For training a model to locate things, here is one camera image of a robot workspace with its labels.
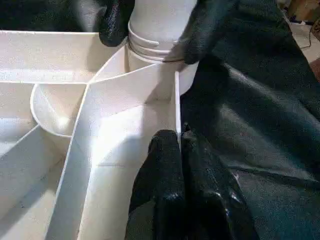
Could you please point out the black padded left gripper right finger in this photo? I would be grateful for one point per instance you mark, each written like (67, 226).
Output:
(212, 200)

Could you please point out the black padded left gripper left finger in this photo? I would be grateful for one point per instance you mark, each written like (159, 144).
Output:
(160, 195)

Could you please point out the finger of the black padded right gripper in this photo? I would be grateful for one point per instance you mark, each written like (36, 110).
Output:
(207, 27)
(116, 22)

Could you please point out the white plastic table leg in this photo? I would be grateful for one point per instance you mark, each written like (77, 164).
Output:
(160, 25)

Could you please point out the white plastic table top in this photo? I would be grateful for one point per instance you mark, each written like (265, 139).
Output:
(50, 110)

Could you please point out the black work mat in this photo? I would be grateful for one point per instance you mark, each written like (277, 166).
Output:
(260, 130)

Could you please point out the brown cardboard box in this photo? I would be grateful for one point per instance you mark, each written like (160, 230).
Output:
(307, 7)

